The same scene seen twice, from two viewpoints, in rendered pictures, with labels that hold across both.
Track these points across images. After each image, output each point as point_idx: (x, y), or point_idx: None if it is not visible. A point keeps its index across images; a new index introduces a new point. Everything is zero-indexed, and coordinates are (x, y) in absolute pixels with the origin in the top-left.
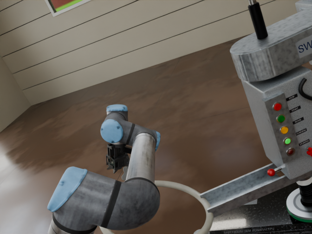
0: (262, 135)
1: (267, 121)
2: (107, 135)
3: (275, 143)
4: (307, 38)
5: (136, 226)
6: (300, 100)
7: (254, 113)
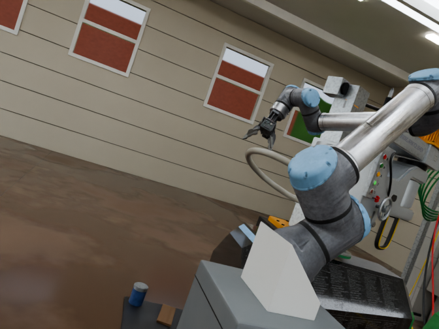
0: None
1: (367, 165)
2: (311, 96)
3: (368, 180)
4: (404, 132)
5: (438, 128)
6: (386, 164)
7: None
